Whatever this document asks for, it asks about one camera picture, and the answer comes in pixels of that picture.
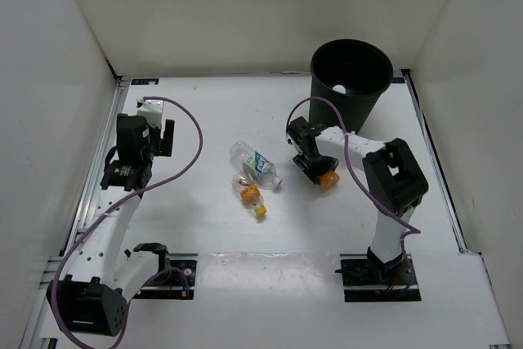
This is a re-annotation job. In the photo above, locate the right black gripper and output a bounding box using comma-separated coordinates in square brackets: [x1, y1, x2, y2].
[293, 150, 339, 184]

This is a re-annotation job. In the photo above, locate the small clear bottle yellow cap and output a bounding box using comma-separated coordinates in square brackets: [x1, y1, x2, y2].
[231, 172, 266, 219]

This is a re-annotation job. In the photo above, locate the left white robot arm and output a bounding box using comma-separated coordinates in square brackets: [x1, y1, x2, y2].
[47, 112, 175, 337]

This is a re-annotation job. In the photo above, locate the clear bottle with blue label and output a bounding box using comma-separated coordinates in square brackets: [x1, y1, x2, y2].
[229, 141, 283, 189]

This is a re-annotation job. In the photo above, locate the orange juice bottle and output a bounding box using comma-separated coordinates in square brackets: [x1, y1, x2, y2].
[319, 170, 340, 190]

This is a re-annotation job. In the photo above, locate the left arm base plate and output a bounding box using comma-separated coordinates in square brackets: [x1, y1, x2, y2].
[134, 253, 198, 301]

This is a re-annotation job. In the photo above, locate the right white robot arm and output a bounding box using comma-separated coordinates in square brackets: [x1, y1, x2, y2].
[287, 117, 428, 284]

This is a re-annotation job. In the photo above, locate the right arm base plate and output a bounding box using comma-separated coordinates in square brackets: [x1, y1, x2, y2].
[335, 255, 422, 303]

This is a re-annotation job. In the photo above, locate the black plastic waste bin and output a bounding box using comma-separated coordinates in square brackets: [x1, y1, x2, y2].
[309, 39, 394, 132]

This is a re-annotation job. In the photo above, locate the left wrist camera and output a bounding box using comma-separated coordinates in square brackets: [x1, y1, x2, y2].
[136, 98, 164, 129]

